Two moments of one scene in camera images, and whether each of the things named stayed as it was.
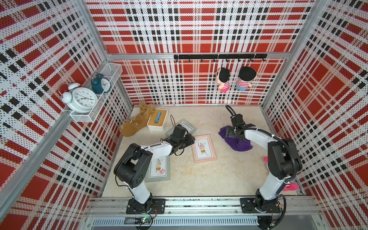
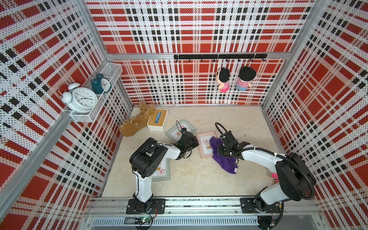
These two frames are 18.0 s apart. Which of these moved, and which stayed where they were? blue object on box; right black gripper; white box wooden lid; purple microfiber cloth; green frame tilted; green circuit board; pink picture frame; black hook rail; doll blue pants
Moved: right black gripper; pink picture frame; purple microfiber cloth
Stayed: green frame tilted; blue object on box; doll blue pants; black hook rail; white box wooden lid; green circuit board
